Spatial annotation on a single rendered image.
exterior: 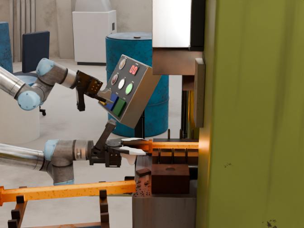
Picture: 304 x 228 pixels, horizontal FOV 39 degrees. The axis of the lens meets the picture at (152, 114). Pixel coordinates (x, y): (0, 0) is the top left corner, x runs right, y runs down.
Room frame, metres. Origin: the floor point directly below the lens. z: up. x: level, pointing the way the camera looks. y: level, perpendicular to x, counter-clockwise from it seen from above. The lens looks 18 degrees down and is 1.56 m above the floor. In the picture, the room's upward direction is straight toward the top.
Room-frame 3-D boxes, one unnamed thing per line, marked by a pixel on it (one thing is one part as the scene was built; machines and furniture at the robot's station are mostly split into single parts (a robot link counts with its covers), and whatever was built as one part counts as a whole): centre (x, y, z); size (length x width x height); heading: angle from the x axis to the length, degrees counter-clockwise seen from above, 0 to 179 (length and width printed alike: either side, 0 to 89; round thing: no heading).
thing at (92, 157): (1.40, 0.16, 0.97); 0.12 x 0.08 x 0.09; 89
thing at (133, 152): (1.35, 0.07, 0.98); 0.09 x 0.03 x 0.06; 61
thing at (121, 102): (1.84, 0.14, 1.01); 0.07 x 0.05 x 0.07; 24
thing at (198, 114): (1.10, -0.13, 1.27); 0.09 x 0.02 x 0.17; 179
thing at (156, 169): (1.24, -0.06, 0.95); 0.12 x 0.09 x 0.07; 89
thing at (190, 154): (1.41, -0.21, 0.96); 0.42 x 0.20 x 0.09; 89
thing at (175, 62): (1.41, -0.21, 1.32); 0.42 x 0.20 x 0.10; 89
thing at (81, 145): (1.40, 0.25, 0.98); 0.08 x 0.05 x 0.08; 179
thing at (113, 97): (1.93, 0.19, 1.01); 0.07 x 0.05 x 0.07; 24
